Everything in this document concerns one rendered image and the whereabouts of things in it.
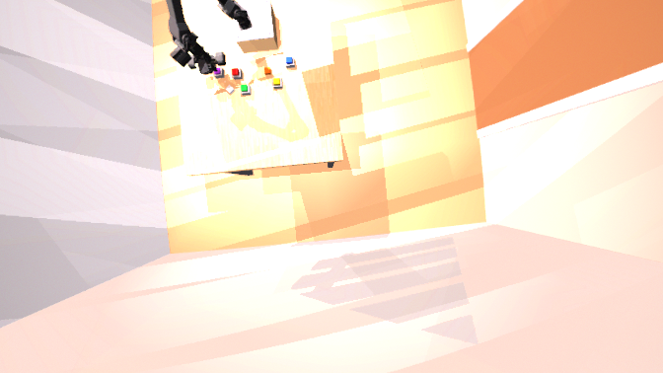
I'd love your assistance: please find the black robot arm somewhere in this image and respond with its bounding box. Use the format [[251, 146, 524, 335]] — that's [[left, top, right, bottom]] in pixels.
[[166, 0, 252, 75]]

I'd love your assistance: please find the purple button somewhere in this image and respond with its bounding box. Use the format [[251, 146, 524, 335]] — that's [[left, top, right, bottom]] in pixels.
[[213, 67, 225, 79]]

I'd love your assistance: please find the yellow button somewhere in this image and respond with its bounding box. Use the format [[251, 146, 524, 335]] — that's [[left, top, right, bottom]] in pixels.
[[272, 77, 283, 90]]

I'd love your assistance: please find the red button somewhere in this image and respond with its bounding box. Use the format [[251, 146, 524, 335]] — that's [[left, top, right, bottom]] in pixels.
[[231, 68, 243, 80]]

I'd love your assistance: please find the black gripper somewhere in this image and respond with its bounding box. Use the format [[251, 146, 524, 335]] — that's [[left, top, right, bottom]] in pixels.
[[188, 45, 226, 72]]

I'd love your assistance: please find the green button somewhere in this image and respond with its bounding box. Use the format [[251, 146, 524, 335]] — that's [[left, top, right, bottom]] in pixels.
[[240, 84, 252, 96]]

